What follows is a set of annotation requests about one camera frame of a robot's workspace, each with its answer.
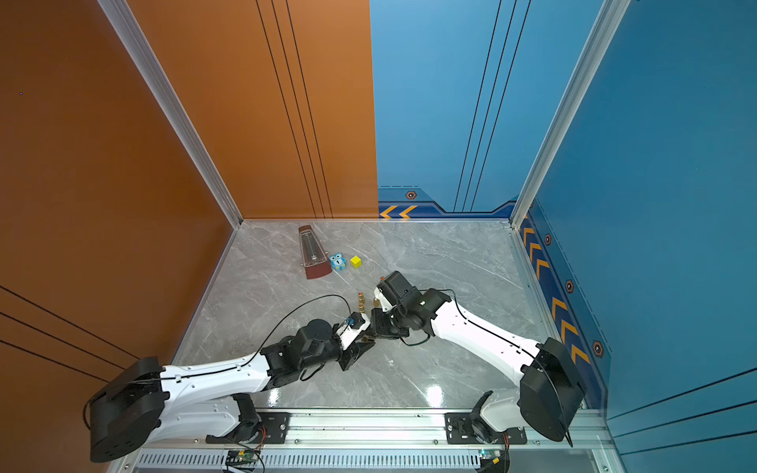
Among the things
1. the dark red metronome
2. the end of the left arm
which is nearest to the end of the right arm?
the end of the left arm

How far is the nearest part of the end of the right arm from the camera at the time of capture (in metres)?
0.67

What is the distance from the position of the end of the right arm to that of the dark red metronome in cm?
38

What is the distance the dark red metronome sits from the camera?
94cm
